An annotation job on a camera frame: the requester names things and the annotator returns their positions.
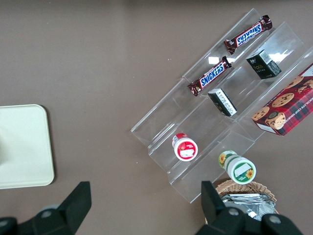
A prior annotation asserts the silver foil pack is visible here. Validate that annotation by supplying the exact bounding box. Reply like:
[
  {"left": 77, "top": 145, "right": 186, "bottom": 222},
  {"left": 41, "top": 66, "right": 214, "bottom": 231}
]
[{"left": 221, "top": 192, "right": 277, "bottom": 222}]

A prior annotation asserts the oval light wicker basket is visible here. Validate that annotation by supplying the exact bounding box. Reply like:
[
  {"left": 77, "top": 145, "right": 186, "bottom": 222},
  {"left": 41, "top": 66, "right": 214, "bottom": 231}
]
[{"left": 214, "top": 179, "right": 280, "bottom": 222}]

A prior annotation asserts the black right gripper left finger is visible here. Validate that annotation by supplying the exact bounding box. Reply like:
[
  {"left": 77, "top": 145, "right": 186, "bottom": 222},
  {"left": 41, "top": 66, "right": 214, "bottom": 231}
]
[{"left": 18, "top": 181, "right": 92, "bottom": 235}]

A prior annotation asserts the green sunflower cup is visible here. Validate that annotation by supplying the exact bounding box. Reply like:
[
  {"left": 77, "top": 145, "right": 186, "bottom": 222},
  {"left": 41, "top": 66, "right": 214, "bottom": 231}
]
[{"left": 218, "top": 150, "right": 257, "bottom": 185}]

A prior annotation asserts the red chocolate chip cookie box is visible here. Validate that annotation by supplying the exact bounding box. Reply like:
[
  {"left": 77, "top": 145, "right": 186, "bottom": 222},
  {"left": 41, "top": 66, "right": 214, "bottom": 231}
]
[{"left": 251, "top": 63, "right": 313, "bottom": 136}]

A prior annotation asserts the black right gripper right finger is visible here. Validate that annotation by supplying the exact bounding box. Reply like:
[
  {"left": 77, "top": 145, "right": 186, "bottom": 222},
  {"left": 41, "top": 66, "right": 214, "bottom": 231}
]
[{"left": 195, "top": 180, "right": 264, "bottom": 235}]

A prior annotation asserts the Snickers bar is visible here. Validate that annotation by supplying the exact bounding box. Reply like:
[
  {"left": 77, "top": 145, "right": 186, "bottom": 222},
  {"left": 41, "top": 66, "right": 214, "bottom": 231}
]
[
  {"left": 187, "top": 55, "right": 232, "bottom": 97},
  {"left": 224, "top": 15, "right": 273, "bottom": 55}
]

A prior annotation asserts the red lidded cup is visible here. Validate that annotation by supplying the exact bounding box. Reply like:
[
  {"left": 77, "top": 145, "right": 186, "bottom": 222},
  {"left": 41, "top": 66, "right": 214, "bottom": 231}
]
[{"left": 171, "top": 132, "right": 199, "bottom": 162}]

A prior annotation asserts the clear acrylic stepped shelf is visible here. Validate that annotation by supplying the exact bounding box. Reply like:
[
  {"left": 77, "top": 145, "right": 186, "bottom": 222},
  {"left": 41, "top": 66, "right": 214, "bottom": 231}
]
[{"left": 130, "top": 8, "right": 313, "bottom": 204}]

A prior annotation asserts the beige rectangular tray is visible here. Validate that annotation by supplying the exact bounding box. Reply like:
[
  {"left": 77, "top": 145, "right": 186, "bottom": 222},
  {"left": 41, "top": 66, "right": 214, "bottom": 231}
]
[{"left": 0, "top": 104, "right": 55, "bottom": 190}]

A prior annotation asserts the small black box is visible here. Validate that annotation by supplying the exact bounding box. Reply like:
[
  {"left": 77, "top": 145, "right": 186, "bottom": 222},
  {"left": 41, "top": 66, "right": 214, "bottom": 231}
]
[
  {"left": 207, "top": 88, "right": 238, "bottom": 117},
  {"left": 245, "top": 49, "right": 282, "bottom": 80}
]

